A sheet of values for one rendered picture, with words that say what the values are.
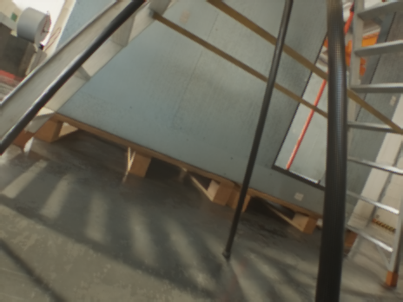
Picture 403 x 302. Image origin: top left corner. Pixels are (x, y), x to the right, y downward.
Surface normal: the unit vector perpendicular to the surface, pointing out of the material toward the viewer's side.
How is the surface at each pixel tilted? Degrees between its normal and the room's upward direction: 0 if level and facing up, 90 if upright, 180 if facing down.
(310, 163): 90
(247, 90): 90
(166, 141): 90
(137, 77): 90
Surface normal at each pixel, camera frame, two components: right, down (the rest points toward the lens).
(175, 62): 0.24, 0.16
